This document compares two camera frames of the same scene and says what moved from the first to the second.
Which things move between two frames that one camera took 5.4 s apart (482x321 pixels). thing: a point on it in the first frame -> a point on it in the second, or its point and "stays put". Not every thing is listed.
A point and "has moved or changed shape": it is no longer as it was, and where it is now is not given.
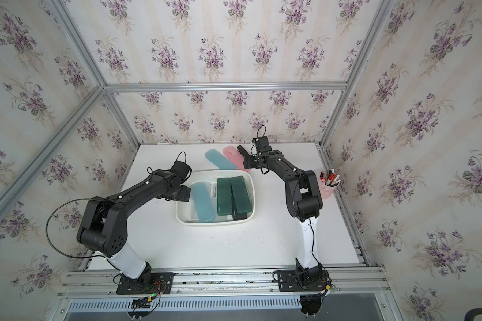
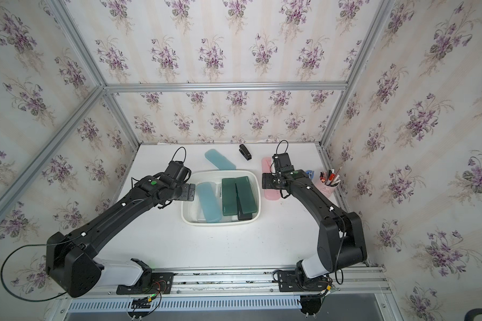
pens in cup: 330,177 stays put
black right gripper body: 251,160 -> 270,180
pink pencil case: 235,157 -> 269,194
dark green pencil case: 240,194 has moved or changed shape
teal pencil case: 203,201 has moved or changed shape
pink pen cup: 326,191 stays put
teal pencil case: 217,159 stays put
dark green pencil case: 224,197 has moved or changed shape
